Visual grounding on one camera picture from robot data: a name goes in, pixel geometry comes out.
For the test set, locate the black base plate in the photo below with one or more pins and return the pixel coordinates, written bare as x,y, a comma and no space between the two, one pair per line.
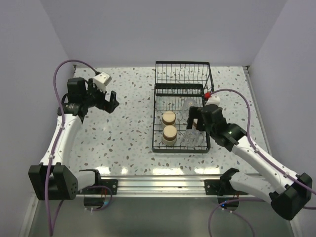
218,188
106,186

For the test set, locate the black wire dish rack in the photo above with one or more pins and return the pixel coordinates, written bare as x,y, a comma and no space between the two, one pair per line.
175,81

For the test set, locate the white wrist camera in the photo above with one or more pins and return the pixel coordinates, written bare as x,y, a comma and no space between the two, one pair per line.
211,99
102,80

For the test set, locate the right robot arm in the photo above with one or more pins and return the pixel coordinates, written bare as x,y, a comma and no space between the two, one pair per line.
286,191

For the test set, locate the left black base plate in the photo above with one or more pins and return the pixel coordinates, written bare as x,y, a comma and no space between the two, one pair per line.
106,186

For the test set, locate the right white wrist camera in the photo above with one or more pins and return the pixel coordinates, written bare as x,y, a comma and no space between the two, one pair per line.
211,99

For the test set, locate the aluminium mounting rail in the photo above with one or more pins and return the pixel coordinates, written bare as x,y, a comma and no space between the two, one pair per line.
161,186

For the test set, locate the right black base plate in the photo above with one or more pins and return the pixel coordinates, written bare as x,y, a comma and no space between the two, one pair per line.
218,188

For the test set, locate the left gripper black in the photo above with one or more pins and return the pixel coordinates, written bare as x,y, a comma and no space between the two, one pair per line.
104,104

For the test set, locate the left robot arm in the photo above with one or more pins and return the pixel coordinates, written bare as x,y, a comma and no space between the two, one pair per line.
51,178

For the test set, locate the clear glass back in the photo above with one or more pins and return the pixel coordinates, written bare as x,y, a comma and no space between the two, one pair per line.
189,102

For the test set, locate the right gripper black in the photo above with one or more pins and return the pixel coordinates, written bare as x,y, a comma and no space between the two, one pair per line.
193,112

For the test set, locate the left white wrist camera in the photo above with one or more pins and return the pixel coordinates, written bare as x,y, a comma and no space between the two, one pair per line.
102,80

